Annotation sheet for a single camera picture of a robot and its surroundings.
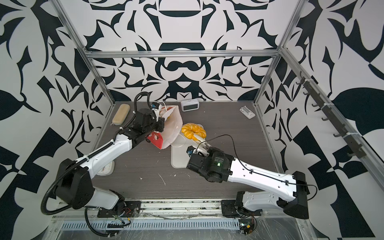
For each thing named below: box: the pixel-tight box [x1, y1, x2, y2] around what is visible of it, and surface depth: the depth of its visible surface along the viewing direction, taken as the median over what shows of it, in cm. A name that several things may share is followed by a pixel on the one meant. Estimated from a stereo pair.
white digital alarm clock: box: [180, 98, 200, 112], surface depth 114 cm
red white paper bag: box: [147, 105, 183, 150], surface depth 89 cm
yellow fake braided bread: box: [181, 123, 207, 141], surface depth 83 cm
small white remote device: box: [239, 105, 256, 119], surface depth 116 cm
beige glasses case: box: [112, 103, 131, 126], surface depth 111 cm
